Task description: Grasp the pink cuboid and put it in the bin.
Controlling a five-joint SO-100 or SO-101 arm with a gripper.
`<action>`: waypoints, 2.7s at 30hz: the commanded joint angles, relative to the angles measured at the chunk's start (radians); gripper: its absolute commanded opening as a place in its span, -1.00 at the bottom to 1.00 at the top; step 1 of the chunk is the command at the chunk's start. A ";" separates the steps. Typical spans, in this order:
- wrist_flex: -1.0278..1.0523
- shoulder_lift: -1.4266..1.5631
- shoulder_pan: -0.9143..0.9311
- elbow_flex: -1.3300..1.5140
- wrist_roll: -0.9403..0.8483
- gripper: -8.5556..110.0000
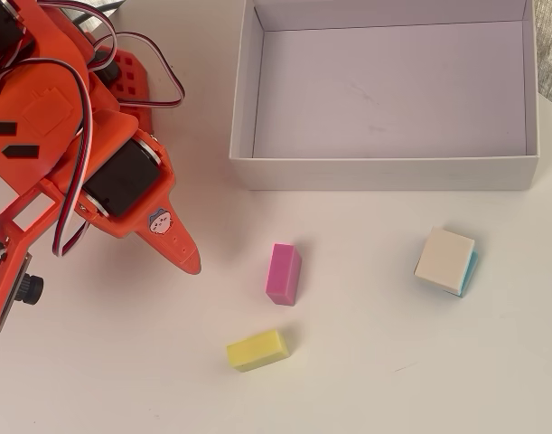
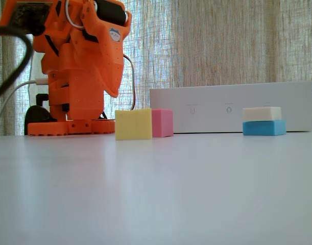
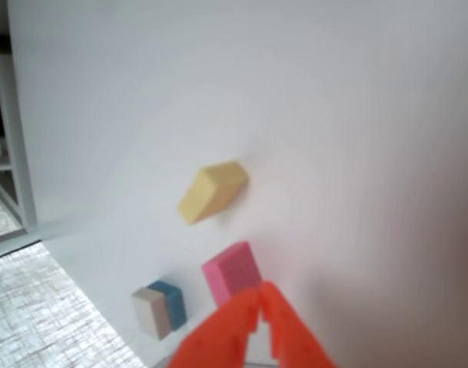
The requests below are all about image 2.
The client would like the thin black camera cable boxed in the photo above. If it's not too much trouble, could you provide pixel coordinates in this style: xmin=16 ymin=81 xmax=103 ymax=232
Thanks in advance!
xmin=44 ymin=34 xmax=60 ymax=57

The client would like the white usb cable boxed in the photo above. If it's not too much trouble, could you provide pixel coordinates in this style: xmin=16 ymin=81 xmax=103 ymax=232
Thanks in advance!
xmin=0 ymin=78 xmax=49 ymax=136

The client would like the black power plug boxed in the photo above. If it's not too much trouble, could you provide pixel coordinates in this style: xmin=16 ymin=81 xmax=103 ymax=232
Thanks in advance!
xmin=35 ymin=93 xmax=50 ymax=106

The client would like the red white servo wire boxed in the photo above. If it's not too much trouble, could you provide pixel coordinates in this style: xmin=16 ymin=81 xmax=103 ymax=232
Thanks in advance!
xmin=122 ymin=54 xmax=137 ymax=111

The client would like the blue foam cuboid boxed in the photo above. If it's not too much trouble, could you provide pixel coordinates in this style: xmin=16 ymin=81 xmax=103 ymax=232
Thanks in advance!
xmin=242 ymin=119 xmax=287 ymax=136

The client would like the white looped servo wire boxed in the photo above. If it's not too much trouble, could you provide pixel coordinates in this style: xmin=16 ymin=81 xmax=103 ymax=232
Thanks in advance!
xmin=64 ymin=0 xmax=85 ymax=29

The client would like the orange robot arm with base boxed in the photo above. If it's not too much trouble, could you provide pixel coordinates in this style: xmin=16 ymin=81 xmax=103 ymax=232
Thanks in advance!
xmin=27 ymin=5 xmax=116 ymax=136

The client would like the orange gripper black motor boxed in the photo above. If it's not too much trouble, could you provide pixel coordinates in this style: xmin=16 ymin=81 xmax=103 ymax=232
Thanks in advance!
xmin=65 ymin=0 xmax=133 ymax=99

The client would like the yellow foam cuboid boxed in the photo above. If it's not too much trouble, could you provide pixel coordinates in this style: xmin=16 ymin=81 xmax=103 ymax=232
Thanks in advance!
xmin=114 ymin=107 xmax=153 ymax=141

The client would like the white cardboard box bin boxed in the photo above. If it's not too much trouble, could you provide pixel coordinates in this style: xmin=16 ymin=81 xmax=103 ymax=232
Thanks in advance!
xmin=149 ymin=81 xmax=312 ymax=134

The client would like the thick black cable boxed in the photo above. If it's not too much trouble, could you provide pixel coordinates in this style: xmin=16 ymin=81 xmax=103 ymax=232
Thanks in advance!
xmin=0 ymin=25 xmax=34 ymax=104

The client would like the cartoon cat sticker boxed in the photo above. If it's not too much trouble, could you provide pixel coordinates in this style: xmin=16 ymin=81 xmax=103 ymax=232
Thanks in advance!
xmin=108 ymin=27 xmax=122 ymax=43

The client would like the pink foam cuboid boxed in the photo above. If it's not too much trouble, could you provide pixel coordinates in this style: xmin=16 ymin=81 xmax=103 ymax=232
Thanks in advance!
xmin=151 ymin=108 xmax=174 ymax=138

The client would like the white cloth sheet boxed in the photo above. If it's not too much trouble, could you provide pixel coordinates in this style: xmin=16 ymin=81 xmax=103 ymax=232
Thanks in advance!
xmin=29 ymin=50 xmax=50 ymax=107

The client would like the wrist camera in orange mount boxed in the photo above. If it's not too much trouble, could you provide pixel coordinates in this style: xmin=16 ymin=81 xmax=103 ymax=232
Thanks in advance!
xmin=0 ymin=0 xmax=56 ymax=35

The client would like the white foam cuboid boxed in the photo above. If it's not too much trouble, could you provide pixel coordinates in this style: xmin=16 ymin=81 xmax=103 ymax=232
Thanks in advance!
xmin=242 ymin=106 xmax=283 ymax=121

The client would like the black table clamp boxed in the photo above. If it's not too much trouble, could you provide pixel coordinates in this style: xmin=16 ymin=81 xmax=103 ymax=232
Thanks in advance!
xmin=24 ymin=104 xmax=57 ymax=135

